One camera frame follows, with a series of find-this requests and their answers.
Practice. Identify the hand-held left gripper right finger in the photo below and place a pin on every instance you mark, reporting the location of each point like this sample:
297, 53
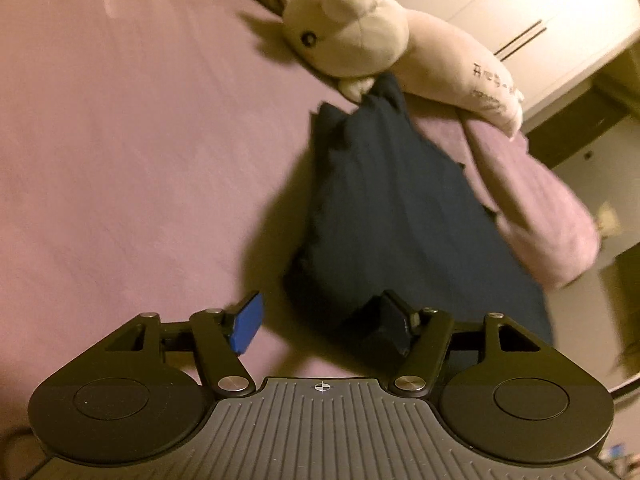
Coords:
400, 325

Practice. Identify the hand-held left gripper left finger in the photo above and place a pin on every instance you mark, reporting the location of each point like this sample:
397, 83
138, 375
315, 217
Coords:
247, 322

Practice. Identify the navy zip jacket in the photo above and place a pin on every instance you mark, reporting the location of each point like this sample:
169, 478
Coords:
390, 200

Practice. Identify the purple duvet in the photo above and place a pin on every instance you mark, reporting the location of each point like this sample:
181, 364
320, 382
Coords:
540, 210

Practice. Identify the purple bed sheet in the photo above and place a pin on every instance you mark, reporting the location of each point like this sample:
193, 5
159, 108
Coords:
125, 160

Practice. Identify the long white rabbit plush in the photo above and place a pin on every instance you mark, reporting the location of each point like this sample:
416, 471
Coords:
350, 35

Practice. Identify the white wardrobe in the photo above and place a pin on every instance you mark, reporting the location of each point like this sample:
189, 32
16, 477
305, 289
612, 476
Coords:
475, 0

